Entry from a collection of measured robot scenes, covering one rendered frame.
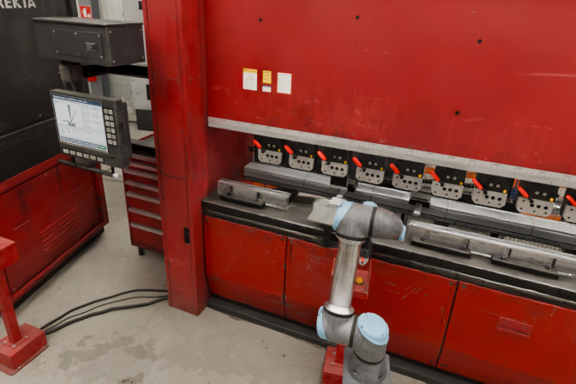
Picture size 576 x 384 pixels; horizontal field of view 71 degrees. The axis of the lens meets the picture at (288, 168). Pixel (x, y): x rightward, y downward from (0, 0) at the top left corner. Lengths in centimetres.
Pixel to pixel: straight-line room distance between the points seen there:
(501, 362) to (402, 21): 186
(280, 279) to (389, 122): 121
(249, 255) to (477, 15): 183
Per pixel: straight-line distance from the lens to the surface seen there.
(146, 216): 344
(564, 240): 270
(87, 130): 234
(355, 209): 150
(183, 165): 249
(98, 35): 216
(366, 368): 169
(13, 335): 305
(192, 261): 281
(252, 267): 271
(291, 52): 222
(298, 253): 249
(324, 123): 223
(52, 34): 240
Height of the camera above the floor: 208
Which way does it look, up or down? 23 degrees down
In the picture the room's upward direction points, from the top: 3 degrees clockwise
